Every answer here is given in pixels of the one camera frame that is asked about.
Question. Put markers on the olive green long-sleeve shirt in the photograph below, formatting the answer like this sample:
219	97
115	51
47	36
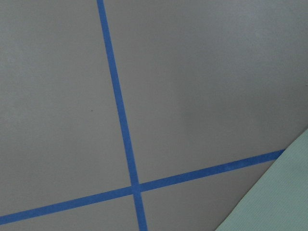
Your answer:
279	199

